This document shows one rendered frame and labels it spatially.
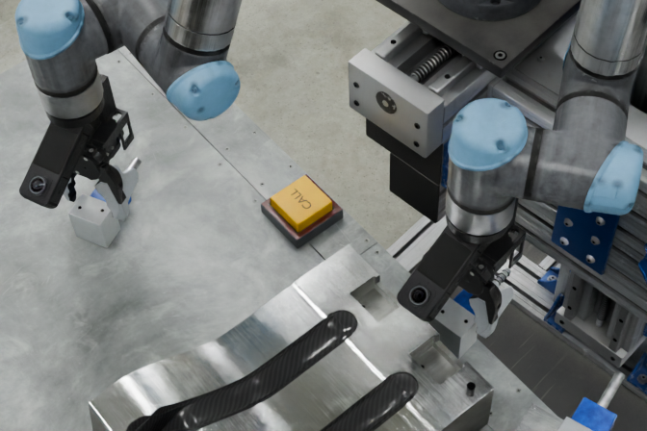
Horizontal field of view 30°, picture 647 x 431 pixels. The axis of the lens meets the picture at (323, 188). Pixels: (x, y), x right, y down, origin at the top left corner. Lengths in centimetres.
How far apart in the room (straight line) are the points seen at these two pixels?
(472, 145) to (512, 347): 105
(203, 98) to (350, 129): 148
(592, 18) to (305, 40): 178
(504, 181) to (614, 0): 21
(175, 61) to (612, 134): 46
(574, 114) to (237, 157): 60
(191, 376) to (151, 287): 23
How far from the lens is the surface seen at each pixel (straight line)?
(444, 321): 148
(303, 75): 288
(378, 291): 149
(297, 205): 160
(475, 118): 122
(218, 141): 173
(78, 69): 140
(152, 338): 156
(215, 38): 129
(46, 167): 148
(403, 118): 154
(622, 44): 125
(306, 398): 140
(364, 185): 267
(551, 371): 220
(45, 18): 136
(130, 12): 138
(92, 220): 161
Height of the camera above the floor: 213
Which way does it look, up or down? 53 degrees down
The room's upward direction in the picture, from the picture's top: 3 degrees counter-clockwise
